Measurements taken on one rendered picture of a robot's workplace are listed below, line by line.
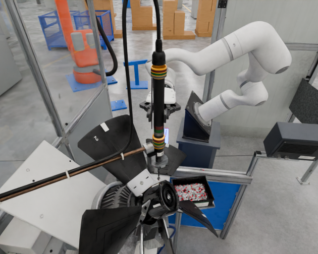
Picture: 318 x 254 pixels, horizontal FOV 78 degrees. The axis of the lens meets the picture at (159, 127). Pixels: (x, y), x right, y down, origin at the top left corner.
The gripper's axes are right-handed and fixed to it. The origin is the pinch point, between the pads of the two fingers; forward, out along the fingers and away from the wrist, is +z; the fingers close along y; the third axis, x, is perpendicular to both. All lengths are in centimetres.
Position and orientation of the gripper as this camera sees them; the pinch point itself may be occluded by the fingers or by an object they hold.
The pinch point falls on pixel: (157, 115)
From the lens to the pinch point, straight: 61.9
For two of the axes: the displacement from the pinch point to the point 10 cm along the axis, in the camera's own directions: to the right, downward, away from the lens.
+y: -9.9, -0.7, 1.0
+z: -1.2, 6.0, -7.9
